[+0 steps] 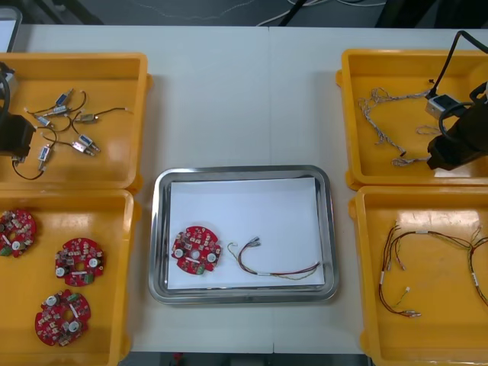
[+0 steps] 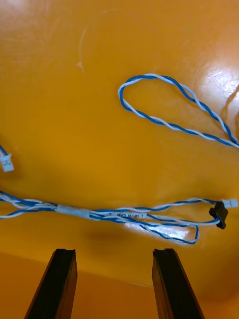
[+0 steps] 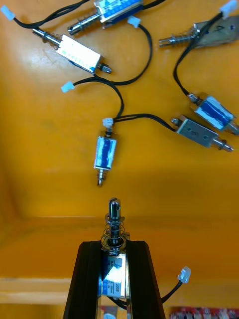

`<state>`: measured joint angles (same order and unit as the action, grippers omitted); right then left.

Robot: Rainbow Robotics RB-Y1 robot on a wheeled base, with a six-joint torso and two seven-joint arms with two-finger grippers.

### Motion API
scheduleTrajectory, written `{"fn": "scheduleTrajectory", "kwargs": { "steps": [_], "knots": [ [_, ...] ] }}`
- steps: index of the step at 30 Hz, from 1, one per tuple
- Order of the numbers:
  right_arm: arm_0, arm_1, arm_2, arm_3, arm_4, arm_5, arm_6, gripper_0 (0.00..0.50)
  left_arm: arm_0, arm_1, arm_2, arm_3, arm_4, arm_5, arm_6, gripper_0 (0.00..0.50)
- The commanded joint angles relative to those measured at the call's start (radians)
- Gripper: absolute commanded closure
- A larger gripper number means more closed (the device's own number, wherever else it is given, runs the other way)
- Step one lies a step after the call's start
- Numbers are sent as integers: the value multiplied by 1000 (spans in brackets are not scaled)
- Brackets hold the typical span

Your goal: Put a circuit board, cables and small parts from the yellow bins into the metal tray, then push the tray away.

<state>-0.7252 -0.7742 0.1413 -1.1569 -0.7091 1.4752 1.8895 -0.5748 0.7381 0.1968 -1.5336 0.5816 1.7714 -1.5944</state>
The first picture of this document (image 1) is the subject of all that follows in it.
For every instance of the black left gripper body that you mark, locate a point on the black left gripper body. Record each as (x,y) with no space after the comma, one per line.
(15,135)

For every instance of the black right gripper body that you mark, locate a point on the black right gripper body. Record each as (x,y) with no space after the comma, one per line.
(457,148)

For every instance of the round red circuit board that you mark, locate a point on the round red circuit board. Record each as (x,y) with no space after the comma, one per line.
(49,324)
(19,228)
(85,248)
(206,244)

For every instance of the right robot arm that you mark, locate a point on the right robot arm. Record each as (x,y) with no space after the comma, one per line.
(438,104)

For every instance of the yellow-orange plastic bin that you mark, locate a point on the yellow-orange plastic bin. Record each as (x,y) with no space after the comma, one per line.
(114,164)
(110,213)
(419,343)
(404,114)

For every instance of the pile of metal solenoids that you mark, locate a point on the pile of metal solenoids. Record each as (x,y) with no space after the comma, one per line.
(88,119)

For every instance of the grey framed white panel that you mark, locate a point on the grey framed white panel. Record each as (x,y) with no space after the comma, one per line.
(5,34)

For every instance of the black bulky object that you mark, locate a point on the black bulky object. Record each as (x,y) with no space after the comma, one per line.
(396,13)

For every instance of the steel tray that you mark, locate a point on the steel tray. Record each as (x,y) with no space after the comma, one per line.
(160,236)

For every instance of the black stand leg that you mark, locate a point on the black stand leg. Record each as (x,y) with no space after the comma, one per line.
(293,11)

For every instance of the white paper sheet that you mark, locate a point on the white paper sheet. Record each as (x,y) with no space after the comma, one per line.
(244,206)

